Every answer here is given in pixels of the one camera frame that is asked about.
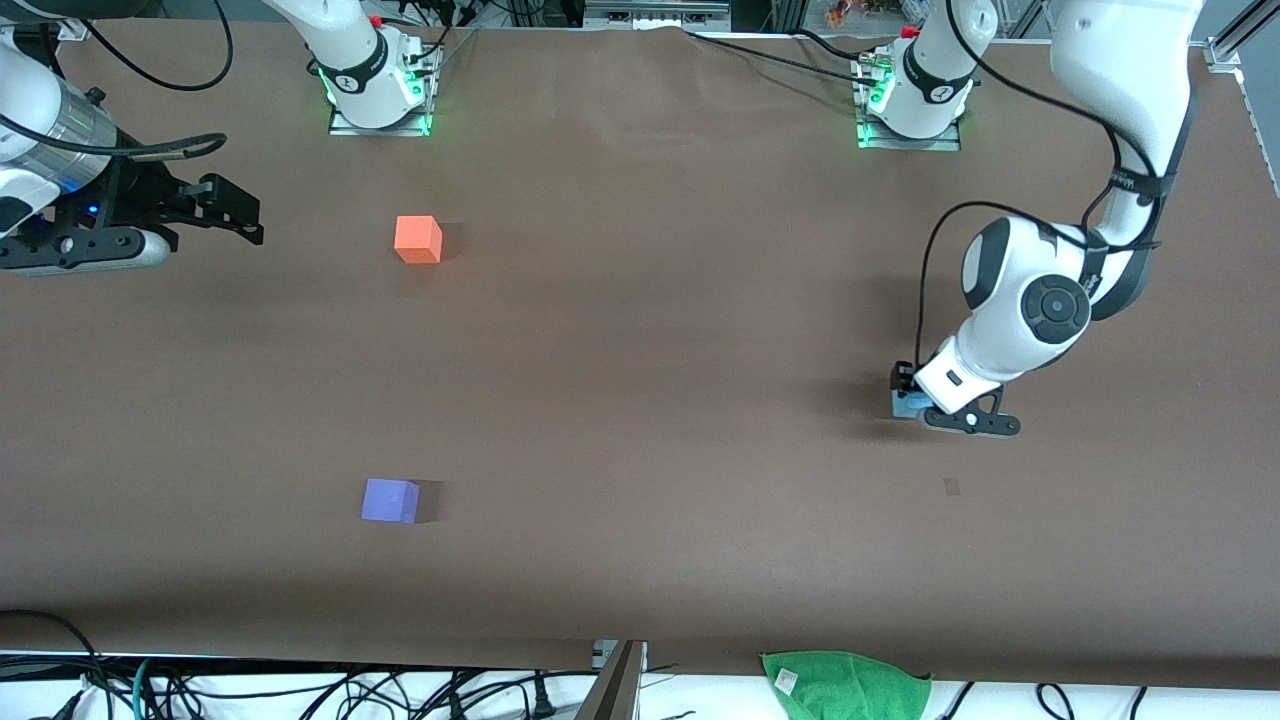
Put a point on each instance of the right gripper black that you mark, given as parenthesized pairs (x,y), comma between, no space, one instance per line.
(138,198)

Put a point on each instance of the purple foam block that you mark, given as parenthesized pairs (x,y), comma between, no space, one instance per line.
(388,500)

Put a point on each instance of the orange foam block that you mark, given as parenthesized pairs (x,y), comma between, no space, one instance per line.
(415,240)

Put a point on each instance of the aluminium frame profile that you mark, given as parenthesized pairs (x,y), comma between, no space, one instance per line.
(1235,35)

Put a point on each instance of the metal base plate green light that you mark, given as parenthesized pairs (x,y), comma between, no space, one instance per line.
(420,122)
(880,142)

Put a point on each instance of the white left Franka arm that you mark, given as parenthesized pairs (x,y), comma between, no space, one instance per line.
(1030,300)

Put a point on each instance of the grey metal pole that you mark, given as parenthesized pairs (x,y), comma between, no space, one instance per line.
(620,690)

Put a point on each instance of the metal corner bracket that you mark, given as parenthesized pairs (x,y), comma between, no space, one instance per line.
(75,30)

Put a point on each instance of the green cloth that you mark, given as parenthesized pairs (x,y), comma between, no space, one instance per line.
(850,690)

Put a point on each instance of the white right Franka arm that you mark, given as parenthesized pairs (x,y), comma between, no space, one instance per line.
(360,60)

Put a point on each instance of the blue foam block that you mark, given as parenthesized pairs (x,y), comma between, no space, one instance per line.
(908,405)

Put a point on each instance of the metal device behind table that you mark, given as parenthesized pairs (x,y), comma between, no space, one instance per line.
(655,12)

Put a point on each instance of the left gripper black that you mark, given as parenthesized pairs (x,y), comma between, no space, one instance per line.
(903,379)

